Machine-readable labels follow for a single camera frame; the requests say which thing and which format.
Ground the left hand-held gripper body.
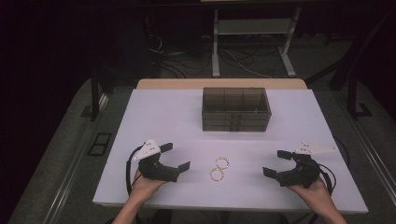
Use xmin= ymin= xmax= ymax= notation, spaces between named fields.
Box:
xmin=132 ymin=138 xmax=180 ymax=183

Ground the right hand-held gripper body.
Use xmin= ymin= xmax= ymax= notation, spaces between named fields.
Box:
xmin=275 ymin=141 xmax=339 ymax=189

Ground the smoky transparent jewelry box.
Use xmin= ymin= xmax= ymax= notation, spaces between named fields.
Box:
xmin=201 ymin=87 xmax=273 ymax=133

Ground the person's left hand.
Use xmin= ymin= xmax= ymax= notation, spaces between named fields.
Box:
xmin=129 ymin=169 xmax=169 ymax=203

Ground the person's right hand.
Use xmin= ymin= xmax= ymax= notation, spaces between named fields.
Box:
xmin=287 ymin=176 xmax=332 ymax=208

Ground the black floor outlet cover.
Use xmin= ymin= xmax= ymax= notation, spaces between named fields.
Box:
xmin=87 ymin=132 xmax=113 ymax=157

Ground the light wooden table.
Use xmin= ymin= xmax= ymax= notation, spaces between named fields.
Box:
xmin=136 ymin=77 xmax=308 ymax=91

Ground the black metal stand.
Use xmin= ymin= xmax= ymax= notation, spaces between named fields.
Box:
xmin=81 ymin=69 xmax=115 ymax=122
xmin=304 ymin=12 xmax=396 ymax=120

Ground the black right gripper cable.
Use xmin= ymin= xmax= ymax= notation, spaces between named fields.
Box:
xmin=317 ymin=136 xmax=351 ymax=197

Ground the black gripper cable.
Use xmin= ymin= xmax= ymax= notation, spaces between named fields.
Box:
xmin=317 ymin=136 xmax=351 ymax=197
xmin=125 ymin=145 xmax=148 ymax=198

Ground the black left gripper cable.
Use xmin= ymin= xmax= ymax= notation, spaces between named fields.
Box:
xmin=125 ymin=145 xmax=148 ymax=198

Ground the aluminium floor rail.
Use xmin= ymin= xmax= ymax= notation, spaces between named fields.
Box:
xmin=340 ymin=116 xmax=396 ymax=199
xmin=41 ymin=92 xmax=110 ymax=224

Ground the tangle of floor cables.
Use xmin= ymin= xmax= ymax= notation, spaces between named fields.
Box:
xmin=148 ymin=32 xmax=274 ymax=79

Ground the grey metal desk frame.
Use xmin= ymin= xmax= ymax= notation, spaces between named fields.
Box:
xmin=211 ymin=5 xmax=303 ymax=78

